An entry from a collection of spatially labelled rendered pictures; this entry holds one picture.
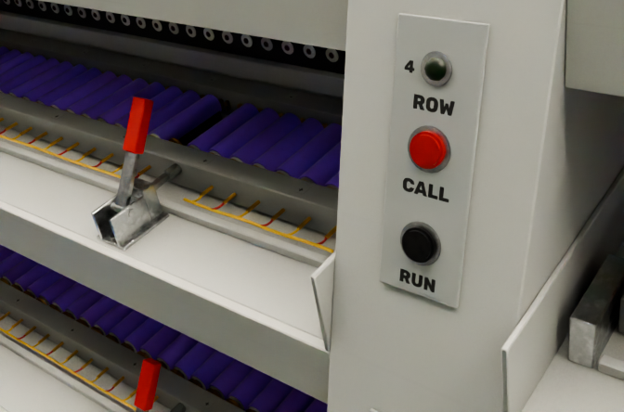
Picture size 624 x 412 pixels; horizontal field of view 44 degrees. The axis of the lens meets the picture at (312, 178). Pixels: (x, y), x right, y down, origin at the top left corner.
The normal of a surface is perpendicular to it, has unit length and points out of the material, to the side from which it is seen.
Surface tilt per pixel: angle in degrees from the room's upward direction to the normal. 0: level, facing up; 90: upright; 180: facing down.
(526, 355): 90
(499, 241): 90
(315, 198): 18
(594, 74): 108
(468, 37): 90
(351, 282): 90
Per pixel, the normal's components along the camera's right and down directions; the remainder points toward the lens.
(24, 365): -0.15, -0.83
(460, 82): -0.61, 0.24
